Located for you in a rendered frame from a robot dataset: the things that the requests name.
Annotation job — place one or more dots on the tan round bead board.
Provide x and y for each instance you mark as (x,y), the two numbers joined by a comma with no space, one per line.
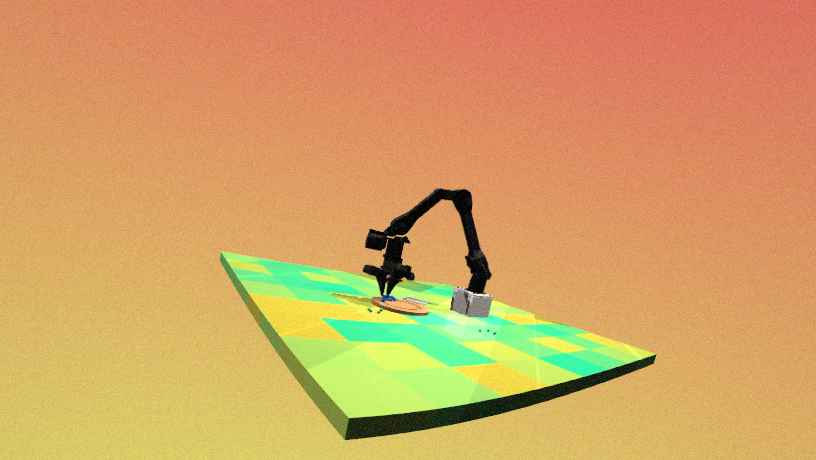
(402,307)

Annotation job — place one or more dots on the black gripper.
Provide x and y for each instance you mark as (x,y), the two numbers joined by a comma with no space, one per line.
(381,274)

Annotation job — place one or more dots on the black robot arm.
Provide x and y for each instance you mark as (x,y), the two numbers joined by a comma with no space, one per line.
(462,200)

